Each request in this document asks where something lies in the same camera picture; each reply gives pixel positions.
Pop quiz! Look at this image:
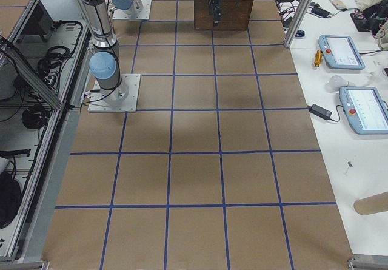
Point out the cardboard tube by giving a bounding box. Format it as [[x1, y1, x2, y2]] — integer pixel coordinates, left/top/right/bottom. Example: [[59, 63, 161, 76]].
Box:
[[353, 192, 388, 215]]

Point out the white light bulb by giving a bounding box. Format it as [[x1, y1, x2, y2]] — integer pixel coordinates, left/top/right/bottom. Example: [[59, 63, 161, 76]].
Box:
[[326, 75, 352, 92]]

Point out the gold metal cylinder tool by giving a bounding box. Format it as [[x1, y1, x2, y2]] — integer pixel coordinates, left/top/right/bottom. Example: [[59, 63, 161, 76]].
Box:
[[313, 50, 323, 67]]

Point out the blue teach pendant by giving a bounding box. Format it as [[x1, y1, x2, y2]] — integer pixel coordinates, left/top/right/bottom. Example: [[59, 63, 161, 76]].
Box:
[[339, 87, 387, 135], [318, 35, 365, 70]]

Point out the upper blue teach pendant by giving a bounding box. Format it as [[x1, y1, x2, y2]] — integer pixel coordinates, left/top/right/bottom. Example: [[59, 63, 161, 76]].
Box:
[[318, 35, 365, 70]]

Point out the black power adapter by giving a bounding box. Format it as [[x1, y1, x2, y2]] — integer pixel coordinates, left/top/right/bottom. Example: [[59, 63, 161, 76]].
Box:
[[307, 104, 332, 120]]

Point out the dark wooden drawer cabinet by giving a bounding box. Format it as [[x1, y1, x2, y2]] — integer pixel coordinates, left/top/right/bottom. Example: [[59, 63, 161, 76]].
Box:
[[194, 0, 253, 31]]

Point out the small blue device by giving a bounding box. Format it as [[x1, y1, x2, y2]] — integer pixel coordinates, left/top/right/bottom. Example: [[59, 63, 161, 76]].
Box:
[[295, 30, 305, 38]]

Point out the aluminium frame post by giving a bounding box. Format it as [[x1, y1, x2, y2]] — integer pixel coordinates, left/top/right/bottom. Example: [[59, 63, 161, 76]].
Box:
[[284, 0, 312, 48]]

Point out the lower blue teach pendant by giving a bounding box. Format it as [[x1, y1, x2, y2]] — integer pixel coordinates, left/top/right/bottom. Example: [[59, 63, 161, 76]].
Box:
[[339, 87, 387, 135]]

